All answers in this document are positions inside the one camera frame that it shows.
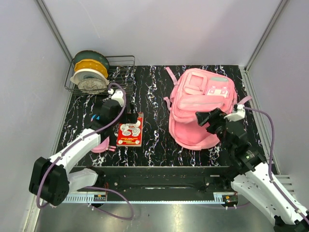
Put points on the dark green plate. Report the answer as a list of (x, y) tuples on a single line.
[(90, 54)]

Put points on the pink school backpack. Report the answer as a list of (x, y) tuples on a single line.
[(198, 90)]

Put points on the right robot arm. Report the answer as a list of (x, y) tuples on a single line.
[(251, 173)]

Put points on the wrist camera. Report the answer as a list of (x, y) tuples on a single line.
[(118, 96), (237, 115)]

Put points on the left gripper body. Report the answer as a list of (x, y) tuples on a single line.
[(124, 117)]

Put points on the white blue-rimmed plate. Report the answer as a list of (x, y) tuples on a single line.
[(83, 74)]

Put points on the red thirteen-storey treehouse book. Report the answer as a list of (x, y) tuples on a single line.
[(130, 134)]

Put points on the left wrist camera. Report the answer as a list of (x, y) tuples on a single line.
[(118, 96)]

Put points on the yellow plate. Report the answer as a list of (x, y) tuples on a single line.
[(91, 64)]

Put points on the pink blue pencil case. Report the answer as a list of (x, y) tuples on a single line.
[(95, 125)]

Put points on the speckled beige plate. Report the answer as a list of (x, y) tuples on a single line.
[(93, 86)]

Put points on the grey wire dish rack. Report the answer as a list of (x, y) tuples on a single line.
[(121, 71)]

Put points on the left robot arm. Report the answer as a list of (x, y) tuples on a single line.
[(52, 179)]

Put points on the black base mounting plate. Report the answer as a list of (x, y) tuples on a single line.
[(149, 182)]

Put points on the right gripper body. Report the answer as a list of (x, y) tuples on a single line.
[(217, 116)]

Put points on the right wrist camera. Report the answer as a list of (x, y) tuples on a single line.
[(237, 115)]

